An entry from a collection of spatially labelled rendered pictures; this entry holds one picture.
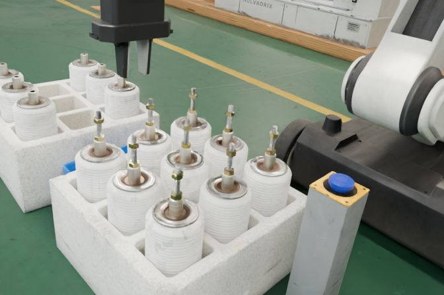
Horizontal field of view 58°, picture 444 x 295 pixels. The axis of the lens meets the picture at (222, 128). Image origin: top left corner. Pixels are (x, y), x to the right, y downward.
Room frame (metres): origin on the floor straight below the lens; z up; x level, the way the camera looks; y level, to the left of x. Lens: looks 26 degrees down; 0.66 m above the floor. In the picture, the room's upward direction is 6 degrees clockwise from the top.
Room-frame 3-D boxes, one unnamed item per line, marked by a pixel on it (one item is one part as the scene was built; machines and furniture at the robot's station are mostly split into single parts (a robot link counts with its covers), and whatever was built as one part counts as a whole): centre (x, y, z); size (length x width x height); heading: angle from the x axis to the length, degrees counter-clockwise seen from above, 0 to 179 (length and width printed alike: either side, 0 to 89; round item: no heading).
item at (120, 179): (0.60, 0.15, 0.25); 0.08 x 0.08 x 0.01
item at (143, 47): (0.62, 0.13, 0.48); 0.03 x 0.02 x 0.06; 45
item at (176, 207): (0.52, 0.06, 0.26); 0.02 x 0.02 x 0.03
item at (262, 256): (0.69, 0.07, 0.09); 0.39 x 0.39 x 0.18; 47
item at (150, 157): (0.77, 0.15, 0.16); 0.10 x 0.10 x 0.18
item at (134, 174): (0.60, 0.15, 0.26); 0.02 x 0.02 x 0.03
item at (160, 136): (0.77, 0.15, 0.25); 0.08 x 0.08 x 0.01
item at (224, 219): (0.61, -0.02, 0.16); 0.10 x 0.10 x 0.18
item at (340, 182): (0.55, -0.20, 0.32); 0.04 x 0.04 x 0.02
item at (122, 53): (0.58, 0.16, 0.48); 0.03 x 0.02 x 0.06; 45
